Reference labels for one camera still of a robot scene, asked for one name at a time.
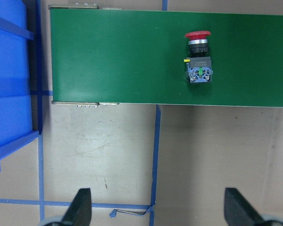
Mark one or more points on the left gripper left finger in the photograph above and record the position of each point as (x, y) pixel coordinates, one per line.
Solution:
(79, 212)

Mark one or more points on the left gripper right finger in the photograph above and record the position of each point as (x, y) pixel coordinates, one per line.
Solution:
(238, 211)

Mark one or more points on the red mushroom push button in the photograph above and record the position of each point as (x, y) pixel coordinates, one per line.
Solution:
(198, 63)

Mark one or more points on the blue bin left side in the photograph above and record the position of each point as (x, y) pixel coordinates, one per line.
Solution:
(16, 127)

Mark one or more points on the green conveyor belt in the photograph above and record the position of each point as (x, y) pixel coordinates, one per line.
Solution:
(129, 56)

